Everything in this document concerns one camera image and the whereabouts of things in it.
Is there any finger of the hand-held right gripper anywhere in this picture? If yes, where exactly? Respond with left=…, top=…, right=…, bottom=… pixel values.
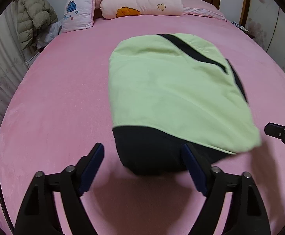
left=264, top=122, right=285, bottom=140

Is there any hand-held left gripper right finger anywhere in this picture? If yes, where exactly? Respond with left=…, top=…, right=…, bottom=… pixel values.
left=181, top=142, right=271, bottom=235

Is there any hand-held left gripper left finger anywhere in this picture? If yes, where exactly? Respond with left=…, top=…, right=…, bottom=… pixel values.
left=15, top=142, right=105, bottom=235

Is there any green and black hooded jacket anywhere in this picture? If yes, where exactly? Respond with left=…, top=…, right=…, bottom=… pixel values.
left=108, top=33, right=263, bottom=175

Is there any grey clothes pile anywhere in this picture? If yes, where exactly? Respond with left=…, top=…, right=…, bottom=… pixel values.
left=35, top=20, right=63, bottom=50

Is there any bed with pink sheet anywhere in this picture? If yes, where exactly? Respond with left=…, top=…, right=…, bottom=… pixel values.
left=0, top=0, right=285, bottom=235

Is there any floral wardrobe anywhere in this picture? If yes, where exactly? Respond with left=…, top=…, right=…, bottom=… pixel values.
left=240, top=0, right=285, bottom=91

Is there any pink pillow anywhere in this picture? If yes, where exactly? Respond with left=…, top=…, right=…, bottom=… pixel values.
left=182, top=0, right=231, bottom=21

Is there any white cushion with blue print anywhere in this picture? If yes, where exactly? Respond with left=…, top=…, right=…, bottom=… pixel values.
left=60, top=0, right=96, bottom=33

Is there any beige puffer jacket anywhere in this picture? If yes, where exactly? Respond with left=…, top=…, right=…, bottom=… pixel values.
left=16, top=0, right=58, bottom=52

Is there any pink folded quilt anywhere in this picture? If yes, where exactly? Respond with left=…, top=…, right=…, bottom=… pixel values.
left=95, top=0, right=184, bottom=19

